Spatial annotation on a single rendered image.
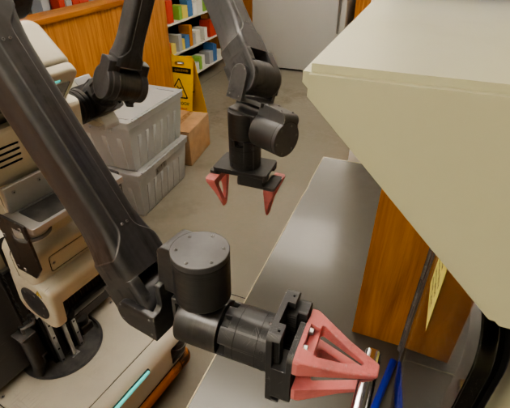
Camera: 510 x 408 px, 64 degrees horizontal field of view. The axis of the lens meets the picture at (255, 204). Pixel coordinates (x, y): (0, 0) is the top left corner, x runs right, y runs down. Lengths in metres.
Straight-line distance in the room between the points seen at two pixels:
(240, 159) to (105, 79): 0.42
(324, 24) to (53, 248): 4.51
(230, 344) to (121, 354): 1.22
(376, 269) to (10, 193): 0.74
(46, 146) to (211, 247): 0.19
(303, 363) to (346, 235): 0.63
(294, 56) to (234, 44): 4.71
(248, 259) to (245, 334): 1.90
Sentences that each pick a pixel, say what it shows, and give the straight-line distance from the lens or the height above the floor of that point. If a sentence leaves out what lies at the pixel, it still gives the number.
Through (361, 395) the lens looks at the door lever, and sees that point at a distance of 0.41.
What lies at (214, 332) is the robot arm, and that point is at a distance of 0.43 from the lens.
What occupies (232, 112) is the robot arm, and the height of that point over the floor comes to 1.29.
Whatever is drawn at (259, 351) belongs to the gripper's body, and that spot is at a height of 1.21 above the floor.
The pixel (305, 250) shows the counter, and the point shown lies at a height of 0.94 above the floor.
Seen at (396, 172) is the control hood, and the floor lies 1.47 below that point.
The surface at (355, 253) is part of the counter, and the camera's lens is 0.95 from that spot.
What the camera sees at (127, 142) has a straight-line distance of 2.44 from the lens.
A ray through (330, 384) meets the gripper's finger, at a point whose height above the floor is 1.19.
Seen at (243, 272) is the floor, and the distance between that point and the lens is 2.23.
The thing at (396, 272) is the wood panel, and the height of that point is 1.10.
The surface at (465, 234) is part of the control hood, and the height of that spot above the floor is 1.45.
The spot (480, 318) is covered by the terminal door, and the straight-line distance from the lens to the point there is 0.24.
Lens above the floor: 1.55
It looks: 35 degrees down
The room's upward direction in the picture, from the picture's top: straight up
